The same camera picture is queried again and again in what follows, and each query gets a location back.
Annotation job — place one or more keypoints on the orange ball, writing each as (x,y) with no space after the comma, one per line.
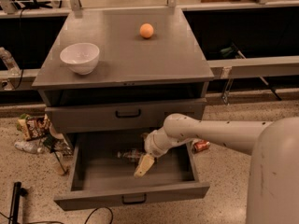
(146,30)

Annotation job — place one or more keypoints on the closed grey upper drawer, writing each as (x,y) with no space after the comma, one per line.
(121,116)

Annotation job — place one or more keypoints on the grey drawer cabinet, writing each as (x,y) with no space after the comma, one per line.
(168,66)

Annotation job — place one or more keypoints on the clear bottle at left rail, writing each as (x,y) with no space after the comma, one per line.
(10,63)

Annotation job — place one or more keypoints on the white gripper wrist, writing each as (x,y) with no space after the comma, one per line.
(151,146)

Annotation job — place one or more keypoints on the black stand on floor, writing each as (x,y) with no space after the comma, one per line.
(17,193)

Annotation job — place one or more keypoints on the white ceramic bowl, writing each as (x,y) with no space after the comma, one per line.
(80,58)

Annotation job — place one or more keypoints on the grey metal rail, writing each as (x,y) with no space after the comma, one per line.
(255,67)

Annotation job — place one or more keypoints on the red soda can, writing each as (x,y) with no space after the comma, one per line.
(200,146)

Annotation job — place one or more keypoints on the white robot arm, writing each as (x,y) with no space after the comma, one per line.
(273,190)

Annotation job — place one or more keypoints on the snack chip bag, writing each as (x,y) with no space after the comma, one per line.
(33,127)

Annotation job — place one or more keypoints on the clear plastic water bottle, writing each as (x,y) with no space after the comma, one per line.
(132,155)

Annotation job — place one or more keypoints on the open grey bottom drawer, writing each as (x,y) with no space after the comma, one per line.
(103,173)

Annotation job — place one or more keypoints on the crushed plastic bottle on floor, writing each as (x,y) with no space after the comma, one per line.
(28,147)

